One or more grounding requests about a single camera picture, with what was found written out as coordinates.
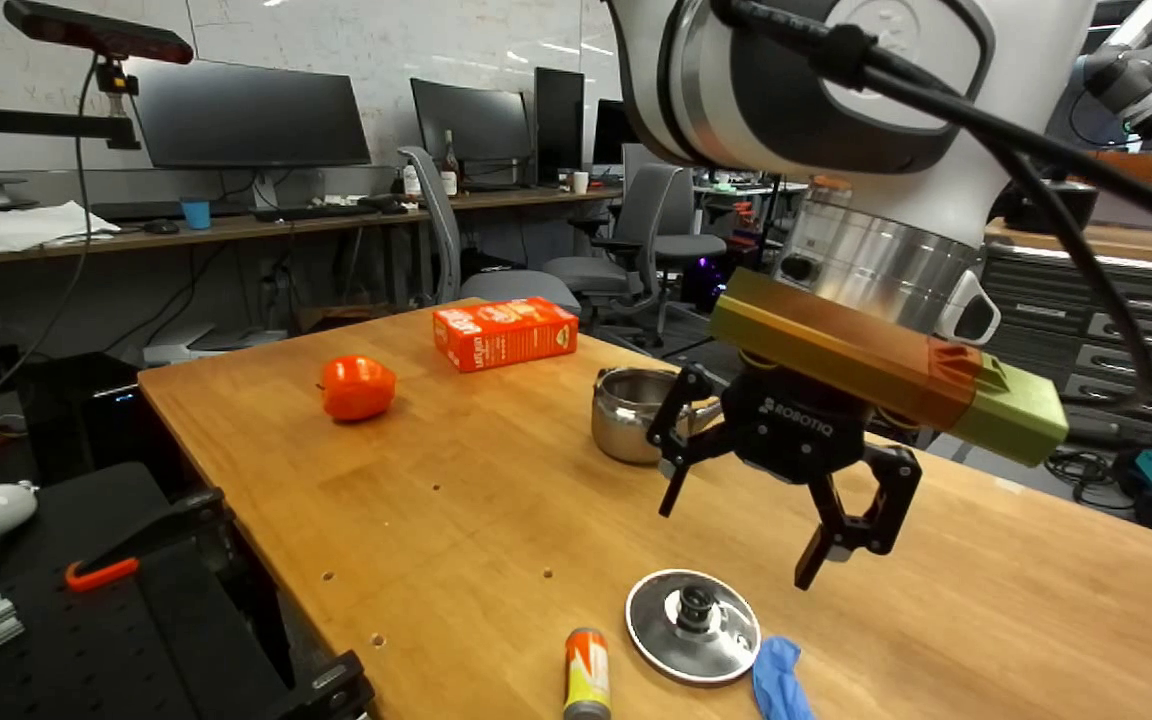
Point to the silver pot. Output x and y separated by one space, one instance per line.
623 424

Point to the grey mesh office chair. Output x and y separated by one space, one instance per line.
518 285

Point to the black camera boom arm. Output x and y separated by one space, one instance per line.
28 125

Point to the orange cracker box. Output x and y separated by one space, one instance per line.
500 333

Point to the black computer tower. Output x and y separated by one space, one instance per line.
77 414

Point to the white paper stack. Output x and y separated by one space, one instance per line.
23 226

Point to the grey background robot arm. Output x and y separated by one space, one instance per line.
1130 73

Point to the black stereo camera bar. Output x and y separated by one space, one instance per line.
98 29

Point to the blue rubber glove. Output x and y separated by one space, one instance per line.
777 682

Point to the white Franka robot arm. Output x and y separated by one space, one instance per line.
789 93

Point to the blue cup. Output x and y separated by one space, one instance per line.
197 212

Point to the long wooden office desk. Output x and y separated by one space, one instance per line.
283 226

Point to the grey drawer cabinet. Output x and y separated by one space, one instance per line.
1099 333

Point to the yellow orange small tube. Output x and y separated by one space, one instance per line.
585 673

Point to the large black computer monitor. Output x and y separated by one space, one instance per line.
249 118

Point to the dark glass bottle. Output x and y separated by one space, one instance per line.
449 165

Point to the silver pot lid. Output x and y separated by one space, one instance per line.
662 638

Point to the red plastic tomato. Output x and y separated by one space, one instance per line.
356 389

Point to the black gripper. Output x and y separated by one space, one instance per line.
789 424

